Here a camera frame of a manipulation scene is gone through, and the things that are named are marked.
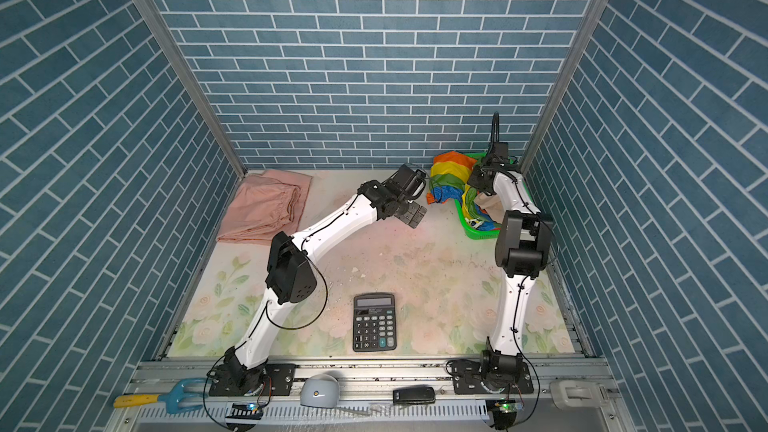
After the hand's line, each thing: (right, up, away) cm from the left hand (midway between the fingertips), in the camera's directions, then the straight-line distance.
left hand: (408, 205), depth 91 cm
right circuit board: (+23, -49, -20) cm, 58 cm away
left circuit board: (-40, -50, -19) cm, 67 cm away
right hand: (+24, +10, +12) cm, 29 cm away
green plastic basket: (+27, +17, +20) cm, 38 cm away
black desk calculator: (-10, -32, -11) cm, 35 cm away
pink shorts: (-50, 0, +14) cm, 52 cm away
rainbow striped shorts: (+15, +10, +14) cm, 23 cm away
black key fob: (+1, -44, -22) cm, 49 cm away
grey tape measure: (-20, -40, -27) cm, 52 cm away
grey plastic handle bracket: (+40, -44, -21) cm, 63 cm away
